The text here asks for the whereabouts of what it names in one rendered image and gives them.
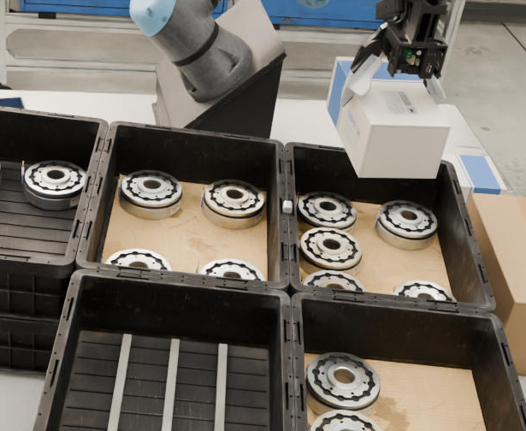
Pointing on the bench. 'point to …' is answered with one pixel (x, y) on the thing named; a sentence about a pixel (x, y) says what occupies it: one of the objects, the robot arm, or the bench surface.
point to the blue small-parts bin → (3, 102)
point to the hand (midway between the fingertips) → (387, 105)
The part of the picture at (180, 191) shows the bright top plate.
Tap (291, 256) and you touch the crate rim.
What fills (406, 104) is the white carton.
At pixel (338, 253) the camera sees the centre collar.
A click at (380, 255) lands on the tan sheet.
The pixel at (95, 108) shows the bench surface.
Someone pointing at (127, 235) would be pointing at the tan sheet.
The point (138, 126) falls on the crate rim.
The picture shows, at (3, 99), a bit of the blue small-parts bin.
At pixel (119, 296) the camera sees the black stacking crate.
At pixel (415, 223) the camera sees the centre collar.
